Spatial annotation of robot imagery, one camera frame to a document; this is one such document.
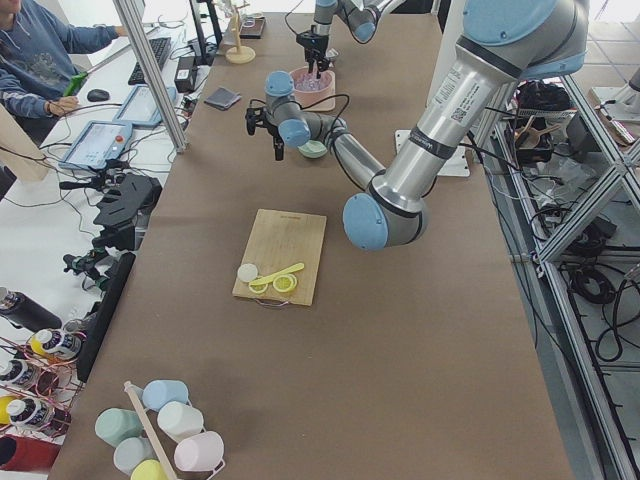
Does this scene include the grey folded cloth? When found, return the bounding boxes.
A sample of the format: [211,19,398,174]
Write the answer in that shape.
[204,87,242,111]

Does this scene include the grey cup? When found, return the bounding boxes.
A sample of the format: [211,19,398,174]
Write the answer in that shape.
[113,437,156,475]

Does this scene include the white cup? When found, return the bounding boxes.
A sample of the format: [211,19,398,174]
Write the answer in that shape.
[157,401,204,443]

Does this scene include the teach pendant tablet near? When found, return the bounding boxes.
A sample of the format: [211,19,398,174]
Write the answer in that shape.
[58,121,133,171]

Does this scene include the beige plastic tray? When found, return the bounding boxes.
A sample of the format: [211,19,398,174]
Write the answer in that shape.
[295,88,336,112]

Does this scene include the pink cup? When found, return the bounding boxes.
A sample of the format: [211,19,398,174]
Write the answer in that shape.
[174,431,225,472]

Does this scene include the yellow cup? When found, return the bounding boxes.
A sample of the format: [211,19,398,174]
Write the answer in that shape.
[130,459,168,480]

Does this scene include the black computer mouse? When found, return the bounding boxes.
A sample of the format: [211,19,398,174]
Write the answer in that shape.
[86,89,110,103]

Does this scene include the wooden cup tree stand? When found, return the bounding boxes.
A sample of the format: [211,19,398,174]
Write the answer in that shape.
[221,0,256,65]

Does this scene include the person in blue hoodie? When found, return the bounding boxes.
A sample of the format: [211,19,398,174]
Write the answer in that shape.
[1,0,127,144]

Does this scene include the black keyboard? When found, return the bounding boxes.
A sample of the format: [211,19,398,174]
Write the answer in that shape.
[127,36,173,86]

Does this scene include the pink bowl of ice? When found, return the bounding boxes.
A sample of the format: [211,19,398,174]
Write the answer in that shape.
[290,67,335,103]

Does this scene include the yellow plastic spoon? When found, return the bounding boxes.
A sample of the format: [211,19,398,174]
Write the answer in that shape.
[248,262,305,286]

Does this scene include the teach pendant tablet far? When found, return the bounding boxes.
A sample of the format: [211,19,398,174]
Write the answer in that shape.
[113,84,162,128]

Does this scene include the teach pendant tablet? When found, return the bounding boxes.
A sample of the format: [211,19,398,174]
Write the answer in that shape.
[58,121,133,171]
[113,84,162,128]

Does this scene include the person's hand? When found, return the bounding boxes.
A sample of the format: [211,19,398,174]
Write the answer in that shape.
[45,96,80,117]

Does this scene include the long reacher grabber tool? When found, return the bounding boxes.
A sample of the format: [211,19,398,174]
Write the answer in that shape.
[63,46,128,97]

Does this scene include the bamboo cutting board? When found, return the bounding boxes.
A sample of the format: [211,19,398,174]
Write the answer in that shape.
[232,209,327,306]

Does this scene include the mint green cup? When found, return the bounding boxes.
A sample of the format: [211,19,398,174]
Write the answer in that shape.
[94,408,143,447]

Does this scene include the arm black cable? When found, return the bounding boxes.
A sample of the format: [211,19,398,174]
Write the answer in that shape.
[249,92,351,146]

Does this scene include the mint green bowl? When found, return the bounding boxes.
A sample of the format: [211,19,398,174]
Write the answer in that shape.
[298,140,327,159]

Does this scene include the black water bottle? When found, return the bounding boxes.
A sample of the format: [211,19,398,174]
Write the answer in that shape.
[1,287,62,332]

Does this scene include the light blue cup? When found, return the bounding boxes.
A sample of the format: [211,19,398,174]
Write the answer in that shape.
[142,379,190,412]

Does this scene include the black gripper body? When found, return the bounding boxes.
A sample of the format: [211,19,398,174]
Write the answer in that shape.
[296,30,329,63]
[245,99,284,145]

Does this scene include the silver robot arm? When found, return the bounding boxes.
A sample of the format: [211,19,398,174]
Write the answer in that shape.
[245,0,589,251]
[296,0,403,78]

